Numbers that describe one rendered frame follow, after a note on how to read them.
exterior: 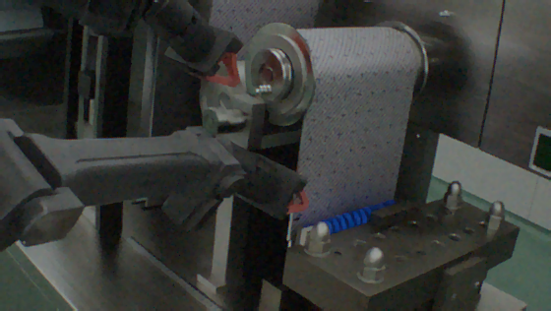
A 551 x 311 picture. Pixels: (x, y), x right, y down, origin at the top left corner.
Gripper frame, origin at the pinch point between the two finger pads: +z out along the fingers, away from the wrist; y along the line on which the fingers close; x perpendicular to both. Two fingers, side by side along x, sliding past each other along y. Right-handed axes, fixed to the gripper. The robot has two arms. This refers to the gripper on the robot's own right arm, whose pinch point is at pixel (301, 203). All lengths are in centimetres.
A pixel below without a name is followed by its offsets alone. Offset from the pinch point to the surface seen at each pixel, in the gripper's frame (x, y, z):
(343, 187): 5.1, 0.2, 6.8
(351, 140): 11.8, 0.2, 3.0
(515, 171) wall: 65, -100, 267
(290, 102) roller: 11.5, -2.1, -10.0
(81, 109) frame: -4.6, -43.4, -13.8
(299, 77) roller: 15.0, -1.0, -12.0
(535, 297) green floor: 9, -41, 228
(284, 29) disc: 20.2, -5.6, -14.6
